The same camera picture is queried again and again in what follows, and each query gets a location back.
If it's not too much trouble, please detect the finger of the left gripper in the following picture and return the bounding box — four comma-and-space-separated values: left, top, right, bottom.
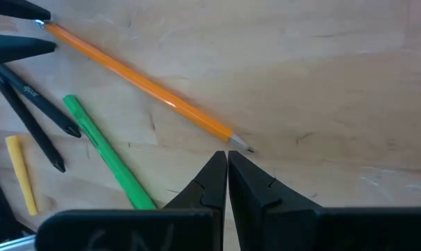
0, 0, 52, 21
0, 33, 57, 68

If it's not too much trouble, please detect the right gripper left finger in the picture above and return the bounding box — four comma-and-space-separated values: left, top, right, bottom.
35, 150, 228, 251

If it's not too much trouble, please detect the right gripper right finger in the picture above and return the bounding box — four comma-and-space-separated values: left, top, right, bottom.
227, 150, 421, 251

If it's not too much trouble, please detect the black pen with white print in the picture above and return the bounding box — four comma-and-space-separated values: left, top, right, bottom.
0, 63, 82, 139

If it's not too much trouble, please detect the green marker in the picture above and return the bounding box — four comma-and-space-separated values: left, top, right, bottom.
62, 94, 158, 211

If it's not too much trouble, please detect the yellow highlighter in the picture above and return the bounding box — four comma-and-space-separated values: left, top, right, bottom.
5, 135, 40, 217

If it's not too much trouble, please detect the orange pencil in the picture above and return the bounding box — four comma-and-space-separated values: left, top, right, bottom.
34, 20, 255, 154

